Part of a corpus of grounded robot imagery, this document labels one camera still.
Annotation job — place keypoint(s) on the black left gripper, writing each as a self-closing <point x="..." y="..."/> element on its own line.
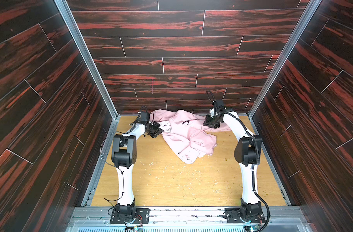
<point x="155" y="129"/>

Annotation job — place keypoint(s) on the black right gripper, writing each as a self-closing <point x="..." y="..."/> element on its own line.
<point x="212" y="121"/>

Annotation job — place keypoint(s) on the pink zip-up jacket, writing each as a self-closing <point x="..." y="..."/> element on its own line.
<point x="186" y="135"/>

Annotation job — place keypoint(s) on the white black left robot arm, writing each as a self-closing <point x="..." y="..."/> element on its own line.
<point x="124" y="157"/>

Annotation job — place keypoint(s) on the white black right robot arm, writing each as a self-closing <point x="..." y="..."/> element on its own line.
<point x="247" y="153"/>

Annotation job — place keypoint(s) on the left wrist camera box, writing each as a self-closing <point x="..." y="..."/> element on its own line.
<point x="143" y="118"/>

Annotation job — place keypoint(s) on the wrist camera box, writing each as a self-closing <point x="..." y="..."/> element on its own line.
<point x="143" y="118"/>
<point x="218" y="106"/>

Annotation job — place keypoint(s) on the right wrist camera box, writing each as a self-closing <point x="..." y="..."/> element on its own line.
<point x="218" y="106"/>

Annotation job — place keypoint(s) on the aluminium frame rail left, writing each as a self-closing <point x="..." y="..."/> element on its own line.
<point x="106" y="143"/>

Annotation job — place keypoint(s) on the aluminium frame rail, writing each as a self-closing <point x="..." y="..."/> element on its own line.
<point x="255" y="115"/>
<point x="106" y="143"/>

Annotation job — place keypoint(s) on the aluminium frame rail right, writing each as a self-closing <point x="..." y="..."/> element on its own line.
<point x="255" y="115"/>

